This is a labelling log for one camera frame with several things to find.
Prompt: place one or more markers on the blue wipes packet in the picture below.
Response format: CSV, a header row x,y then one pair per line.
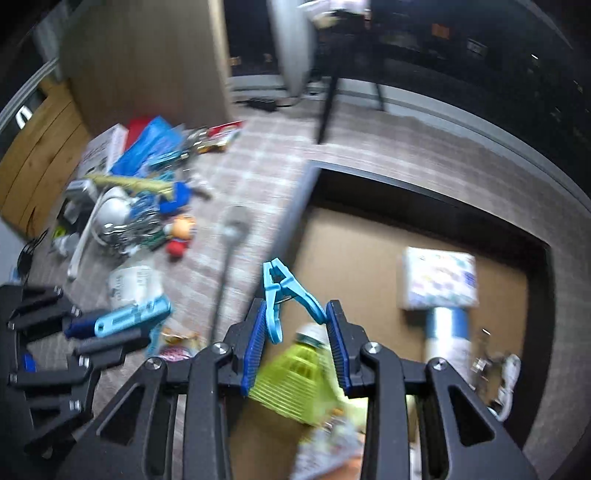
x,y
147,147

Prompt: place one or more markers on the cardboard box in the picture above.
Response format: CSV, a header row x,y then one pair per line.
x,y
152,60

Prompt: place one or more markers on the grey window frame post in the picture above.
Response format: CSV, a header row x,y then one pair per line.
x,y
291,46

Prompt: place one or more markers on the white printed box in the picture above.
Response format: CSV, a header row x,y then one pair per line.
x,y
104,147

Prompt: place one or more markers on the black light stand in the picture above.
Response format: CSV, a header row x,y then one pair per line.
x,y
325,115

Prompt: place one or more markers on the light blue box cutter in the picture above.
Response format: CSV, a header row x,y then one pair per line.
x,y
134,316

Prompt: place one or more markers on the black power strip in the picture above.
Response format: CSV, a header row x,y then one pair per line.
x,y
263,104

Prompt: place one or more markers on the metal eyelash curler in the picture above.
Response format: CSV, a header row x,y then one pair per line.
x,y
196,138

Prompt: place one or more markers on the blue tape measure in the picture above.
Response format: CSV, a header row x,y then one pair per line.
x,y
180,194

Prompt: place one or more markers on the white colourful printed packet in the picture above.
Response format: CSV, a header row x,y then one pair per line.
x,y
438,277

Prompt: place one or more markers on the white bottle with blue cap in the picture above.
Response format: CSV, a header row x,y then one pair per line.
x,y
445,332

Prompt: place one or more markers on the pink printed snack packet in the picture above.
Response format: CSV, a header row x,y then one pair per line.
x,y
178,344

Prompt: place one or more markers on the metal spoon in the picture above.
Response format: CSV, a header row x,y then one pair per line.
x,y
234,221

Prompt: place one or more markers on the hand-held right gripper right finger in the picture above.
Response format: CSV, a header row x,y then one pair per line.
x,y
339,350

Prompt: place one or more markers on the light blue clothespin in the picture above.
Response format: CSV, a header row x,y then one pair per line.
x,y
277,281

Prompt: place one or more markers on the small toy figure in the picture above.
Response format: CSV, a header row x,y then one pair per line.
x,y
181,228

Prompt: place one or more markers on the coffee sachet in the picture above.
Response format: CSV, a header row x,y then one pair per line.
x,y
221,136

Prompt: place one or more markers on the pine wood board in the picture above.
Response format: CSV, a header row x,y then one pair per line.
x,y
37,152

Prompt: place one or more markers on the red pouch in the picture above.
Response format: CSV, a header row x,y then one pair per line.
x,y
138,125

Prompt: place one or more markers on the yellow green shuttlecock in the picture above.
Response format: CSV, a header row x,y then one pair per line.
x,y
295,374

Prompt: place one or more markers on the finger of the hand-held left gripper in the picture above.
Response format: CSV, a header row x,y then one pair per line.
x,y
83,323
111,346

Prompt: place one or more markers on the black container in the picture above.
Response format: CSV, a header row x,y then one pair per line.
x,y
415,203

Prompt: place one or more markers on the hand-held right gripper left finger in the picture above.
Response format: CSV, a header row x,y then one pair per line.
x,y
256,350

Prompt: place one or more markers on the grey white box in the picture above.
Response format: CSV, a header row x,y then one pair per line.
x,y
81,189

